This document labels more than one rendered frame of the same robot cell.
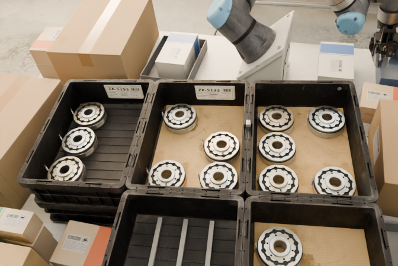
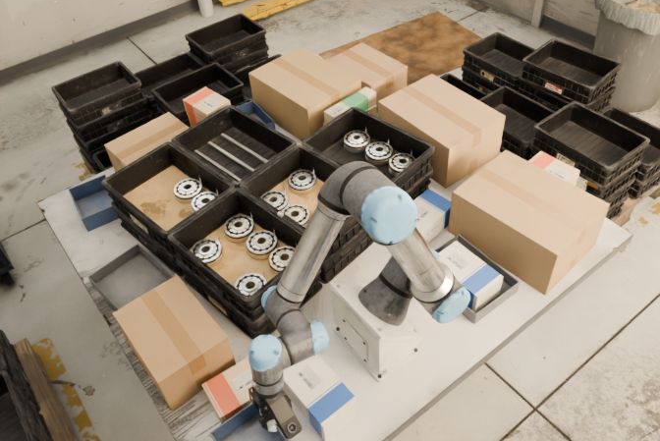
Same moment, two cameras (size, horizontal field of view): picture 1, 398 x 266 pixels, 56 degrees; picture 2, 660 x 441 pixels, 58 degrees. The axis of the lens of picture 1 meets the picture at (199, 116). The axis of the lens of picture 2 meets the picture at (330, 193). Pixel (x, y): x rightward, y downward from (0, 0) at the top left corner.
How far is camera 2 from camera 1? 203 cm
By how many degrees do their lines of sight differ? 76
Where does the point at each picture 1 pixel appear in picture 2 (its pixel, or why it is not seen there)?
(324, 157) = (230, 270)
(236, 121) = not seen: hidden behind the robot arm
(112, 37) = (488, 195)
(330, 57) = (325, 383)
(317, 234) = not seen: hidden behind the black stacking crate
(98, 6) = (570, 204)
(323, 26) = not seen: outside the picture
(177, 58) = (445, 258)
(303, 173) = (233, 249)
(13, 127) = (413, 117)
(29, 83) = (463, 133)
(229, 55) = (443, 336)
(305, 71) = (352, 384)
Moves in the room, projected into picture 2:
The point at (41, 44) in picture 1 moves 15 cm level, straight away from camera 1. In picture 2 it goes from (543, 160) to (586, 160)
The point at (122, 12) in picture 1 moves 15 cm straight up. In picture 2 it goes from (535, 218) to (544, 183)
